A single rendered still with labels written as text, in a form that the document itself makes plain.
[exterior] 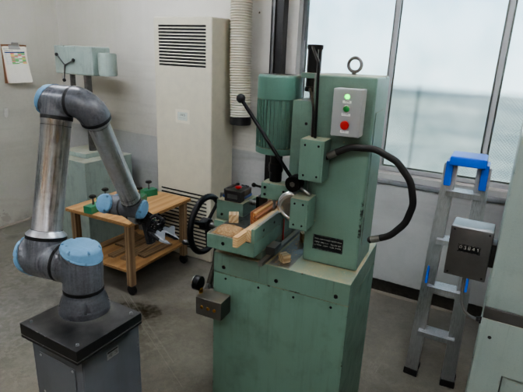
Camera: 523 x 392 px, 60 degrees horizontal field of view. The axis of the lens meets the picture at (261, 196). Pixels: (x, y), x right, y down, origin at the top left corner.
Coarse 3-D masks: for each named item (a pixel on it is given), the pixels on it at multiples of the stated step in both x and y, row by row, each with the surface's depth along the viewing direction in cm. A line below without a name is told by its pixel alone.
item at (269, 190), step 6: (264, 180) 191; (282, 180) 192; (264, 186) 189; (270, 186) 188; (276, 186) 187; (282, 186) 186; (264, 192) 190; (270, 192) 189; (276, 192) 187; (270, 198) 189; (276, 198) 188
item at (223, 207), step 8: (216, 200) 201; (224, 200) 199; (248, 200) 200; (216, 208) 202; (224, 208) 200; (232, 208) 198; (240, 208) 196; (248, 208) 200; (216, 216) 203; (224, 216) 201; (240, 216) 197
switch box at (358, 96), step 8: (336, 88) 152; (344, 88) 153; (352, 88) 155; (336, 96) 153; (344, 96) 151; (352, 96) 150; (360, 96) 149; (336, 104) 153; (344, 104) 152; (352, 104) 151; (360, 104) 150; (336, 112) 154; (344, 112) 153; (352, 112) 152; (360, 112) 151; (336, 120) 155; (344, 120) 153; (352, 120) 152; (360, 120) 152; (336, 128) 155; (352, 128) 153; (360, 128) 154; (344, 136) 155; (352, 136) 154; (360, 136) 156
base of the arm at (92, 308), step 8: (64, 296) 170; (72, 296) 168; (80, 296) 168; (88, 296) 169; (96, 296) 171; (104, 296) 175; (64, 304) 169; (72, 304) 168; (80, 304) 168; (88, 304) 169; (96, 304) 171; (104, 304) 174; (64, 312) 169; (72, 312) 168; (80, 312) 168; (88, 312) 170; (96, 312) 171; (104, 312) 174; (72, 320) 168; (80, 320) 168; (88, 320) 169
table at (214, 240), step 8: (248, 216) 198; (216, 224) 201; (232, 224) 188; (240, 224) 188; (248, 224) 189; (280, 224) 192; (288, 224) 200; (208, 232) 179; (272, 232) 185; (280, 232) 193; (208, 240) 179; (216, 240) 177; (224, 240) 176; (232, 240) 174; (264, 240) 178; (272, 240) 187; (216, 248) 178; (224, 248) 177; (232, 248) 175; (240, 248) 173; (248, 248) 172; (256, 248) 173; (264, 248) 180; (248, 256) 173
